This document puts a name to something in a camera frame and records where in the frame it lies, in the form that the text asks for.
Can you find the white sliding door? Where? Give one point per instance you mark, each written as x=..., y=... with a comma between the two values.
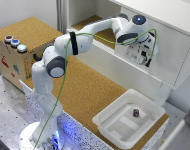
x=175, y=56

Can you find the white cabinet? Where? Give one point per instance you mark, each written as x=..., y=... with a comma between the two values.
x=168, y=12

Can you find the purple block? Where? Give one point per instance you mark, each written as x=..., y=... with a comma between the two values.
x=136, y=112

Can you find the white plastic box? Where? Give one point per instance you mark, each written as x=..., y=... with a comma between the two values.
x=118, y=128

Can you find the wooden drawer box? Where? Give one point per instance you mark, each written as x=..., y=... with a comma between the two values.
x=28, y=33

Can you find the green button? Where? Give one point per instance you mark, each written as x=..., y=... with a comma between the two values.
x=21, y=48

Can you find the blue button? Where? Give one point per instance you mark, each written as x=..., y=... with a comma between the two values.
x=15, y=42

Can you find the red button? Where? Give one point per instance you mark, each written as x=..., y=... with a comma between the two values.
x=8, y=39

